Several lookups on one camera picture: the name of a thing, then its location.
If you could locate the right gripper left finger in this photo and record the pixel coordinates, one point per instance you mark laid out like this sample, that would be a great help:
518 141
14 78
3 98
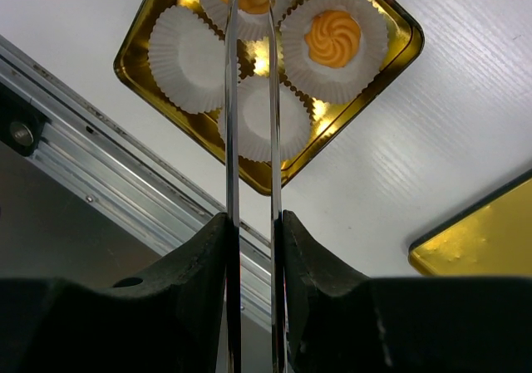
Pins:
165 318

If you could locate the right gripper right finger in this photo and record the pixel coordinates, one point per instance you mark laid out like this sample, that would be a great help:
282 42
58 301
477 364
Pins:
340 320

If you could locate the gold tin lid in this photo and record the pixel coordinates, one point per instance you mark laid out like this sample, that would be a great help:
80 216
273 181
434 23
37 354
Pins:
491 237

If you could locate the metal tongs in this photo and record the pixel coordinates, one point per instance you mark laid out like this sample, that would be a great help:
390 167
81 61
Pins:
233 259

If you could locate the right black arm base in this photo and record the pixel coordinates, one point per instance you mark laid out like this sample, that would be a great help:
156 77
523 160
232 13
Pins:
21 123

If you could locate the white paper cup bottom-right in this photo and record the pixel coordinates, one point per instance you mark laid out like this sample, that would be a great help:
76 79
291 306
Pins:
254 121

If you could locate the white paper cup top-right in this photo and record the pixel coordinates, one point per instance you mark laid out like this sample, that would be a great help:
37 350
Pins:
335 86

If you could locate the white paper cup bottom-left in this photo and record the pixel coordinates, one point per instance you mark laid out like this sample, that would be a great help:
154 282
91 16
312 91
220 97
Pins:
187 61

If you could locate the gold cookie tin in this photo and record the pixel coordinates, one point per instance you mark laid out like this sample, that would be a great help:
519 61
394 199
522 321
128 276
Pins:
406 41

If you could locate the white paper cup top-left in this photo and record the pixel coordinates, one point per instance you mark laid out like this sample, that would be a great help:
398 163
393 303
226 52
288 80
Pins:
250 27

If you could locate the aluminium mounting rail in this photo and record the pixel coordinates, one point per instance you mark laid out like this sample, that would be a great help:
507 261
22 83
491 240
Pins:
98 161

